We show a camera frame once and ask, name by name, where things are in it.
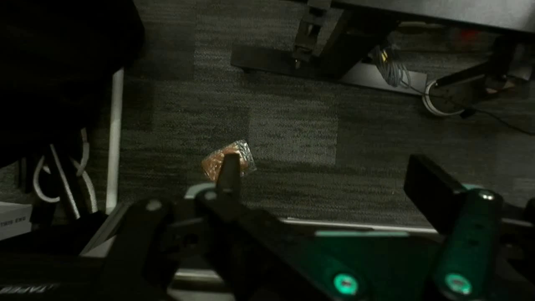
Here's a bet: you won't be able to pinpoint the black desk base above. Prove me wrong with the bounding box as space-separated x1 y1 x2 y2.
228 0 427 97

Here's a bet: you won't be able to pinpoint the white looped cords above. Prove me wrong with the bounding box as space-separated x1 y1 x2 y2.
29 127 99 220

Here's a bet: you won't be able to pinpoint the coiled white cable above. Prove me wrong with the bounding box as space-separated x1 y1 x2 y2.
419 77 476 118

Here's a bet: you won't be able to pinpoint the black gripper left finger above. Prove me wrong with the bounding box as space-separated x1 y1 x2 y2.
198 152 359 301

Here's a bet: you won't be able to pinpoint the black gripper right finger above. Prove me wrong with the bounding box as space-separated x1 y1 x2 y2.
402 154 506 301

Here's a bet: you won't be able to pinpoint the crumpled foil wrapper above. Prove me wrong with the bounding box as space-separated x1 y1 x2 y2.
200 137 258 184

